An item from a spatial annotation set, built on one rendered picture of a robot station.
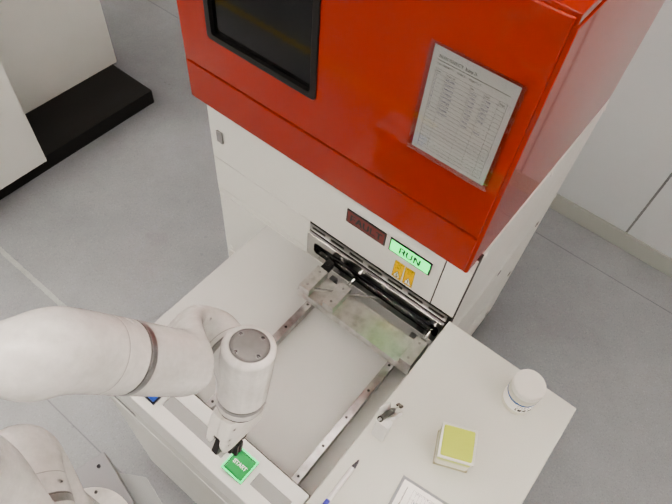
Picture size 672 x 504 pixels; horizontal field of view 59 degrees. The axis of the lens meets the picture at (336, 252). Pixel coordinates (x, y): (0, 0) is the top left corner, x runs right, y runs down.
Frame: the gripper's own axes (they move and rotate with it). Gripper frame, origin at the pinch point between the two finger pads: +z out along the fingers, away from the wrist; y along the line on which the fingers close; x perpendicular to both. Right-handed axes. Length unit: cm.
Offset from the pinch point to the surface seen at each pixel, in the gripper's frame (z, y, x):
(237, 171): 2, -60, -57
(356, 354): 20, -47, 0
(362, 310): 12, -54, -5
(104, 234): 99, -72, -142
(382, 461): 10.6, -22.6, 22.4
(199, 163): 86, -131, -142
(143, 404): 15.9, 0.3, -25.0
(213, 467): 15.9, 0.1, -3.9
